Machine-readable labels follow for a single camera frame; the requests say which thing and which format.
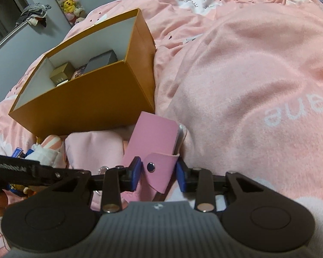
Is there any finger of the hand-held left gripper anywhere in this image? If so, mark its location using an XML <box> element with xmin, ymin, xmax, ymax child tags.
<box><xmin>40</xmin><ymin>167</ymin><xmax>81</xmax><ymax>186</ymax></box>

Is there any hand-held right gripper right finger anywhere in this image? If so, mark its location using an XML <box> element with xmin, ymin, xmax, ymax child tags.
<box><xmin>175</xmin><ymin>158</ymin><xmax>272</xmax><ymax>212</ymax></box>

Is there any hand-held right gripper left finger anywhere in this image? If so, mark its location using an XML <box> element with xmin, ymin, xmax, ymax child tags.
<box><xmin>47</xmin><ymin>156</ymin><xmax>142</xmax><ymax>212</ymax></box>

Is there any white plush toy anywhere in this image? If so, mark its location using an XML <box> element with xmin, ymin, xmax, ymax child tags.
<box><xmin>25</xmin><ymin>135</ymin><xmax>68</xmax><ymax>169</ymax></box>

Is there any pink leather wallet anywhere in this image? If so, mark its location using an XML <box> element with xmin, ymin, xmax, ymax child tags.
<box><xmin>122</xmin><ymin>111</ymin><xmax>188</xmax><ymax>195</ymax></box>

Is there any pink fabric pouch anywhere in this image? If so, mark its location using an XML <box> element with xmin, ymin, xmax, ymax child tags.
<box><xmin>65</xmin><ymin>130</ymin><xmax>140</xmax><ymax>211</ymax></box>

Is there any orange cardboard box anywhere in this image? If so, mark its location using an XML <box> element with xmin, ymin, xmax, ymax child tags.
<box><xmin>9</xmin><ymin>8</ymin><xmax>157</xmax><ymax>138</ymax></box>

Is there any small gold box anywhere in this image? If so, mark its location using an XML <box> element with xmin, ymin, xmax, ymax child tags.
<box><xmin>50</xmin><ymin>62</ymin><xmax>76</xmax><ymax>87</ymax></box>

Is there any small mauve printed box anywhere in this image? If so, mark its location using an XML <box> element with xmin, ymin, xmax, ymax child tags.
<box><xmin>71</xmin><ymin>65</ymin><xmax>89</xmax><ymax>81</ymax></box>

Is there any dark grey box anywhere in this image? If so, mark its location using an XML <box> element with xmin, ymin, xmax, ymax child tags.
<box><xmin>83</xmin><ymin>50</ymin><xmax>118</xmax><ymax>74</ymax></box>

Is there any pink printed blanket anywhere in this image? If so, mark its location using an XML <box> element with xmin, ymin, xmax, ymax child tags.
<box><xmin>0</xmin><ymin>0</ymin><xmax>323</xmax><ymax>258</ymax></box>

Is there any pile of grey clothes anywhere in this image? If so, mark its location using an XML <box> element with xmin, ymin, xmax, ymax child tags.
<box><xmin>15</xmin><ymin>3</ymin><xmax>51</xmax><ymax>28</ymax></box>

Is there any clear tube of plush toys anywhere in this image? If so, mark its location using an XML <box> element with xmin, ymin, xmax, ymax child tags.
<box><xmin>49</xmin><ymin>0</ymin><xmax>88</xmax><ymax>25</ymax></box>

